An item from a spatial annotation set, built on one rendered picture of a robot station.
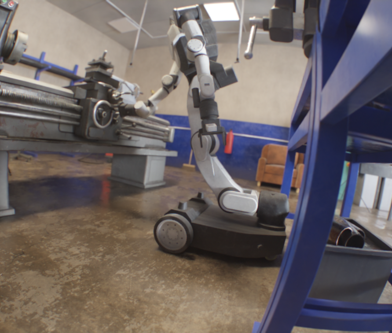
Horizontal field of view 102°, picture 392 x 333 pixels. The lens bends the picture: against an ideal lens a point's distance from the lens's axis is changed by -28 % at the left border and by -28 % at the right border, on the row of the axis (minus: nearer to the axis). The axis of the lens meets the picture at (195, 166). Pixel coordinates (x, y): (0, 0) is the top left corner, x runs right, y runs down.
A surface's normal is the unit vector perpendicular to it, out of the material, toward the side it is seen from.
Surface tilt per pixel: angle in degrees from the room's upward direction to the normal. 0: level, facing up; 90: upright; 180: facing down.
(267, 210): 90
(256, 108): 90
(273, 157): 101
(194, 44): 80
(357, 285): 90
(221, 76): 110
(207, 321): 0
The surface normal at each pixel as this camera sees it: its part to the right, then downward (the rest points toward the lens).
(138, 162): -0.35, 0.02
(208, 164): -0.22, 0.45
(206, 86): 0.07, -0.08
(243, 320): 0.14, -0.99
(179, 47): -0.59, 0.29
